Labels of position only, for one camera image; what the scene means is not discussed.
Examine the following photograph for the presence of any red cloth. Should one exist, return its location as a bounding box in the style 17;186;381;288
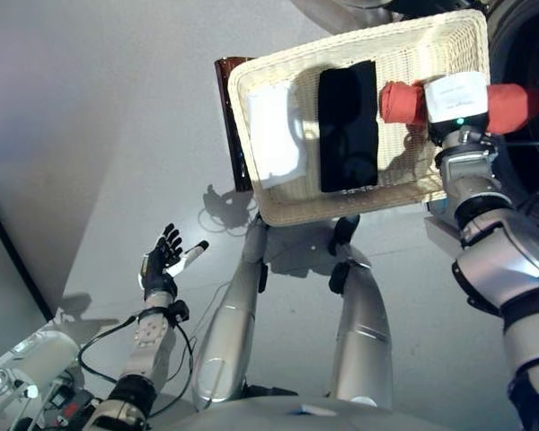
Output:
378;79;539;136

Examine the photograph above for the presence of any grey flat panel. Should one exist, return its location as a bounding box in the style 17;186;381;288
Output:
0;187;56;361

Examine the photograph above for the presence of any grey front-load washing machine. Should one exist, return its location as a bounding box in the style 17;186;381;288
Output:
483;0;539;213

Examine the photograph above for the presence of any cream wicker basket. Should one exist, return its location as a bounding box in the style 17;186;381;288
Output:
227;8;492;228

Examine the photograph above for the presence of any black cloth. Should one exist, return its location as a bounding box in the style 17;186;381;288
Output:
317;59;380;194

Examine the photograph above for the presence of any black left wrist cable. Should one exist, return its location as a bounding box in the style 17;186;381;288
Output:
76;312;196;418

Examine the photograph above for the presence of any white cloth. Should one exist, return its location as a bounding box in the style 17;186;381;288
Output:
246;84;310;189

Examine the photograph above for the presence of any grey robot torso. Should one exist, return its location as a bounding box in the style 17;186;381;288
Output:
147;393;522;431

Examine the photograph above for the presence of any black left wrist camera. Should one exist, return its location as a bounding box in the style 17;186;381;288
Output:
167;299;191;323

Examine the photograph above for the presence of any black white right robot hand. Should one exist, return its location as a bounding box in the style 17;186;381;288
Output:
423;70;491;148

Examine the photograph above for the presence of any silver left robot leg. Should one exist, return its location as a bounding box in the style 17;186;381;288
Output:
190;212;271;410

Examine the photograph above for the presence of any dark brown stool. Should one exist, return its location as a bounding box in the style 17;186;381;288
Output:
213;55;258;193

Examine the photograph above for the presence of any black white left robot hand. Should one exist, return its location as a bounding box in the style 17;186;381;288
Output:
137;222;211;303

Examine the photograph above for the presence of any white cylindrical device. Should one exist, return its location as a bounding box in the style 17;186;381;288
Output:
0;330;81;401

